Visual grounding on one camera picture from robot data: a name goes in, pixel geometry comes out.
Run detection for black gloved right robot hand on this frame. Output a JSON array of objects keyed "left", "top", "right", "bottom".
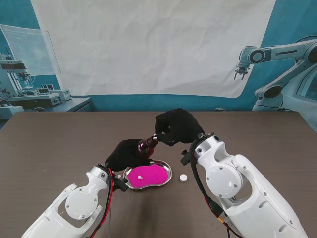
[{"left": 155, "top": 108, "right": 205, "bottom": 147}]

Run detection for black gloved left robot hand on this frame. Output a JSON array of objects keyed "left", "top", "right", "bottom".
[{"left": 104, "top": 139, "right": 156, "bottom": 172}]

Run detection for red transparent sample bottle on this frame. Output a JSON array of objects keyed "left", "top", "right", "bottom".
[{"left": 137, "top": 133, "right": 159, "bottom": 159}]

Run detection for magenta tray liner pad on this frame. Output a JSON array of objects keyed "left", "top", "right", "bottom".
[{"left": 127, "top": 163, "right": 168, "bottom": 188}]

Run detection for steel kidney-shaped tray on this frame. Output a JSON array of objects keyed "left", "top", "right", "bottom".
[{"left": 122, "top": 160, "right": 173, "bottom": 191}]

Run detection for white wrinkled backdrop sheet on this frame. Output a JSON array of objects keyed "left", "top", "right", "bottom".
[{"left": 30, "top": 0, "right": 277, "bottom": 99}]

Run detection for blue lab print banner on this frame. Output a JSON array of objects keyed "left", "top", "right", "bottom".
[{"left": 0, "top": 0, "right": 317, "bottom": 129}]

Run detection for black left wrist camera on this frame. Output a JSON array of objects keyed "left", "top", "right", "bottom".
[{"left": 112, "top": 176, "right": 129, "bottom": 192}]

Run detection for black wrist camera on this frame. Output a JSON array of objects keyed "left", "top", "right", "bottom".
[
  {"left": 180, "top": 149, "right": 193, "bottom": 166},
  {"left": 112, "top": 176, "right": 129, "bottom": 192}
]

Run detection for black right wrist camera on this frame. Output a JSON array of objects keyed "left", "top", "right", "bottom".
[{"left": 180, "top": 149, "right": 193, "bottom": 166}]

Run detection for red black left arm cables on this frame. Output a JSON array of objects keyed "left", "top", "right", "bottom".
[{"left": 89, "top": 167, "right": 117, "bottom": 238}]

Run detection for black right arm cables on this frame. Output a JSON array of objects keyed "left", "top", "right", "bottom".
[{"left": 189, "top": 143, "right": 246, "bottom": 238}]

